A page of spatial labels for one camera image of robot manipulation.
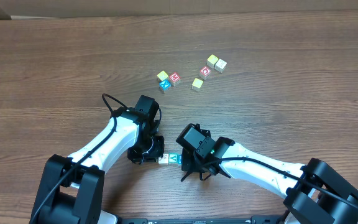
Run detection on green V letter block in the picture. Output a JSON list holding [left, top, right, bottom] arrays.
[[168, 153, 180, 164]]

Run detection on white M violin block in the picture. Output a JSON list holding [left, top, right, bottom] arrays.
[[158, 153, 169, 165]]

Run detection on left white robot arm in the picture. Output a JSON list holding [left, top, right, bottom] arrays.
[[30, 103, 164, 223]]

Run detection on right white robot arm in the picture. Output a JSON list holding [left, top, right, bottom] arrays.
[[177, 134, 358, 223]]

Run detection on blue X letter block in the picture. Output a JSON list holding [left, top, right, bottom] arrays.
[[159, 79, 172, 93]]

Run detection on yellow block beside M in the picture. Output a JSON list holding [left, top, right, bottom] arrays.
[[157, 70, 169, 82]]

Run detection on red M letter block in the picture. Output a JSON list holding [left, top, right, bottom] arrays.
[[168, 72, 181, 86]]

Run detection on plain yellow top block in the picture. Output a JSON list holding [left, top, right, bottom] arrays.
[[191, 78, 204, 91]]

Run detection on red circle letter block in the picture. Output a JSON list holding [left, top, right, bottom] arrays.
[[200, 66, 211, 80]]

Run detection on far white picture block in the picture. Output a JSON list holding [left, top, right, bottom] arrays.
[[214, 58, 227, 73]]

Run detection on far yellow letter block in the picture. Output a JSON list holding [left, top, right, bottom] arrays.
[[206, 54, 219, 68]]

